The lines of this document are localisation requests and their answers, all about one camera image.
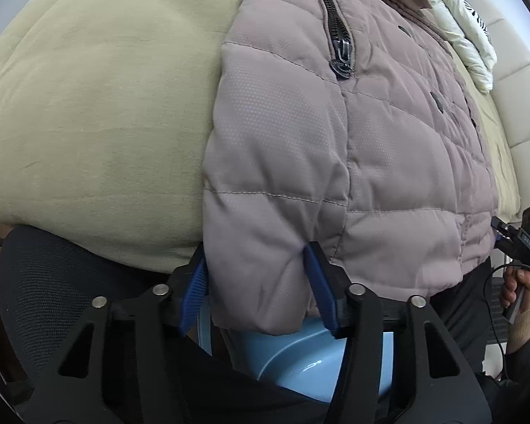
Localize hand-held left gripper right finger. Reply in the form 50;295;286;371
302;242;491;424

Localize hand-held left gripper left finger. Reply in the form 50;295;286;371
18;245;230;424

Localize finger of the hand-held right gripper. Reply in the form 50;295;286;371
490;216;516;250

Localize mauve hooded padded coat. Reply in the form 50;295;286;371
201;0;500;334

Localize person's right forearm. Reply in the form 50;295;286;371
481;307;530;424

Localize person's right hand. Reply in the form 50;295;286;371
499;269;530;319

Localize light blue plastic basin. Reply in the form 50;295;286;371
196;305;396;405

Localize person's dark trousers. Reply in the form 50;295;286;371
430;258;497;376

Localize beige padded headboard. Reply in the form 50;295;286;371
461;0;530;213

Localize black mesh office chair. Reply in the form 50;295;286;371
0;225;204;389

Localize white duvet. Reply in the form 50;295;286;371
417;0;499;94

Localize zebra print pillow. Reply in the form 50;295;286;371
455;0;497;49

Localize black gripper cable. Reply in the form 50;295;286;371
486;263;527;381

